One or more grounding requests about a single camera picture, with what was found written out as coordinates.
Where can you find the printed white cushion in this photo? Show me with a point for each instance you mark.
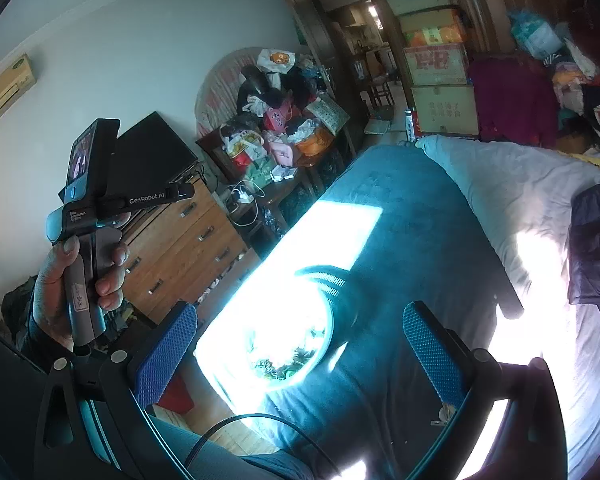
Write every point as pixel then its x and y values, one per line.
pixel 327 112

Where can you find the beige air conditioner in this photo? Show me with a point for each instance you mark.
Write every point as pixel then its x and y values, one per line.
pixel 7 90

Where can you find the pile of mixed clothes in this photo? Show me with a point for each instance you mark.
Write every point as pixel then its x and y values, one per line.
pixel 587 90

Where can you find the purple cloth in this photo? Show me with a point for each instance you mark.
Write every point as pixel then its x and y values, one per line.
pixel 597 245

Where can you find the wooden chair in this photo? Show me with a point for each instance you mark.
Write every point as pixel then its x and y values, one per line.
pixel 380 91

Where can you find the white plastic basket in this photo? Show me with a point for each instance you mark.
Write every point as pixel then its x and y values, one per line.
pixel 300 330

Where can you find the brown cardboard box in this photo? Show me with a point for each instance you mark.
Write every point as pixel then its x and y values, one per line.
pixel 445 110

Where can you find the white bag with bear print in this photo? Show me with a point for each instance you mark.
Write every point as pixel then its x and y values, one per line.
pixel 276 60

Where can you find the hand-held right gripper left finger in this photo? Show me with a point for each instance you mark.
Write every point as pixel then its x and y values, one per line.
pixel 166 355

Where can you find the white bottle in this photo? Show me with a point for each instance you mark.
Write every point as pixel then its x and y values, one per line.
pixel 408 124

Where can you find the black monitor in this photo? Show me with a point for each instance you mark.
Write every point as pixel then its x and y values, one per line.
pixel 147 152

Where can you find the blue plastic bag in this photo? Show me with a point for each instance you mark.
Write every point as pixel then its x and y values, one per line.
pixel 535 35

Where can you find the red print cardboard box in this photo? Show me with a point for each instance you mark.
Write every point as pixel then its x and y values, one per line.
pixel 436 65

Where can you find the orange bag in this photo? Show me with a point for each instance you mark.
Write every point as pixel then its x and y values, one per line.
pixel 312 144

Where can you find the pile of dark floor clothes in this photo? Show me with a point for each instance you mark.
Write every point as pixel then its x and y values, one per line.
pixel 15 305

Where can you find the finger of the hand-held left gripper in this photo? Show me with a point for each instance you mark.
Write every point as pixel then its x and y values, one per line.
pixel 185 191

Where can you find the white quilt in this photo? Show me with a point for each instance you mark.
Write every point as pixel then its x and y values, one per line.
pixel 510 200

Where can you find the blue blanket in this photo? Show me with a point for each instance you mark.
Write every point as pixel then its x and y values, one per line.
pixel 405 240

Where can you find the magenta cloth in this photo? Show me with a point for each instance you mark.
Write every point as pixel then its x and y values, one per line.
pixel 512 102

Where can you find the white power strip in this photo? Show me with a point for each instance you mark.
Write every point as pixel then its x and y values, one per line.
pixel 242 196

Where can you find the person's left forearm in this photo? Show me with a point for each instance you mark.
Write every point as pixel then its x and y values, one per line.
pixel 35 352

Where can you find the wooden dresser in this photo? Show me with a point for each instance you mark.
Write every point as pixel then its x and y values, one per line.
pixel 185 247

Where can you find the orange print cardboard box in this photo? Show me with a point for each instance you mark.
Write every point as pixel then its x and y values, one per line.
pixel 432 30

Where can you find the dark wooden door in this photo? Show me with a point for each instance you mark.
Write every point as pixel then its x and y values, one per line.
pixel 307 25

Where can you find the person's left hand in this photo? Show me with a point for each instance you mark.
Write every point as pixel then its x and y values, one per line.
pixel 50 300

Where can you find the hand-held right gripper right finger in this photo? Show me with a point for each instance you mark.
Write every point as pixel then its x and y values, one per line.
pixel 432 355

